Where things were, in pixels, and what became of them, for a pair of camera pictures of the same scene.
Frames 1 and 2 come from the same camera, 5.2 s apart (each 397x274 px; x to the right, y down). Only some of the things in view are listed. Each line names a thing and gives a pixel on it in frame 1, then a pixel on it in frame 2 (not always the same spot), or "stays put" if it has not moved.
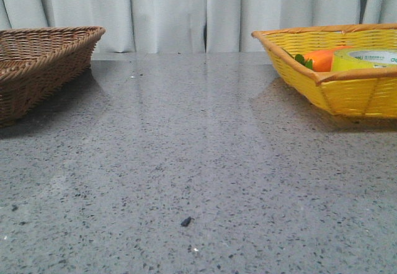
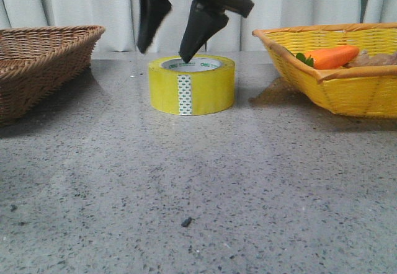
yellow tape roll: [363, 57] → [204, 85]
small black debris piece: [186, 221] stays put
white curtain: [194, 14] stays put
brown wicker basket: [37, 63] stays put
